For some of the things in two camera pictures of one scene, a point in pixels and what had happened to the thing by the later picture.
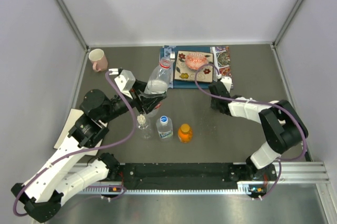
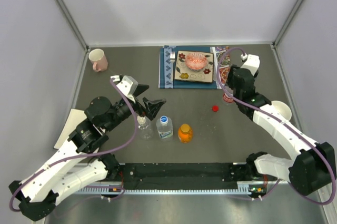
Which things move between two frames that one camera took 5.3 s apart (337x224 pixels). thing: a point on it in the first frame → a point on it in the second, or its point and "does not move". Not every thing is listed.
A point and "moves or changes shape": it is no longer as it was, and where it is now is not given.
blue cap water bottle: [165, 126] does not move
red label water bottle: [158, 81] moves or changes shape
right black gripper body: [214, 103] → [230, 80]
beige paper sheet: [73, 115] does not move
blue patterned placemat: [170, 51] does not move
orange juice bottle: [185, 133] does not move
